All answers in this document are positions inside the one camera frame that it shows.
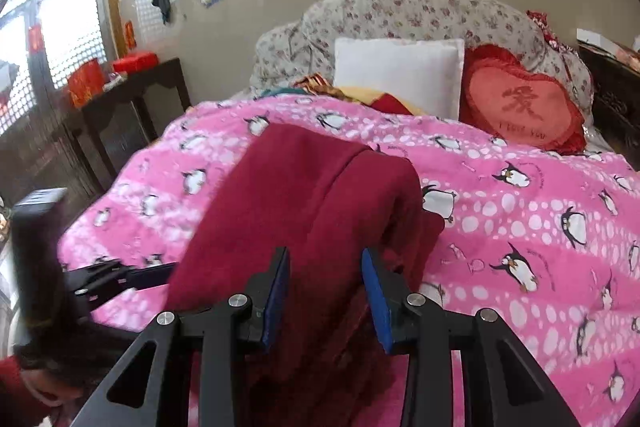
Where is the dark red garment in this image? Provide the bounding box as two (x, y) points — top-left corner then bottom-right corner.
(166, 124), (445, 426)

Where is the person left hand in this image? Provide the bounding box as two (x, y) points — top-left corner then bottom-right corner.
(16, 366), (88, 409)

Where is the pink penguin blanket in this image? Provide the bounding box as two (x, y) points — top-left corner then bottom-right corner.
(60, 94), (639, 426)

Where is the dark wooden console table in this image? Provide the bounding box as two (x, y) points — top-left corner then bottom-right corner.
(63, 58), (191, 193)

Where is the orange red gift bag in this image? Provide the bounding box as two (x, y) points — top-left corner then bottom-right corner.
(67, 58), (105, 108)

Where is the orange yellow patterned blanket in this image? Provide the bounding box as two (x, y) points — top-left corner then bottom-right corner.
(259, 74), (426, 116)

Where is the red heart cushion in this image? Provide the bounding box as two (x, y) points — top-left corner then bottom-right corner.
(459, 44), (586, 155)

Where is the red gift box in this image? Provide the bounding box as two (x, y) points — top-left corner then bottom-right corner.
(112, 51), (160, 75)

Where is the white pillow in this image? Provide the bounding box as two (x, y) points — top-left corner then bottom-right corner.
(333, 37), (465, 120)

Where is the floral quilt bundle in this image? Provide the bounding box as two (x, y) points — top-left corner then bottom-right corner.
(248, 0), (593, 122)

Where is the window with lattice grille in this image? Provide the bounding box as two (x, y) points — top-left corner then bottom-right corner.
(1, 0), (116, 133)

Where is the dark carved headboard cabinet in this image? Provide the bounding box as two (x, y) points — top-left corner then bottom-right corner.
(576, 28), (639, 170)

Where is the red wall sticker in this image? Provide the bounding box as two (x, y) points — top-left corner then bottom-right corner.
(124, 20), (137, 51)

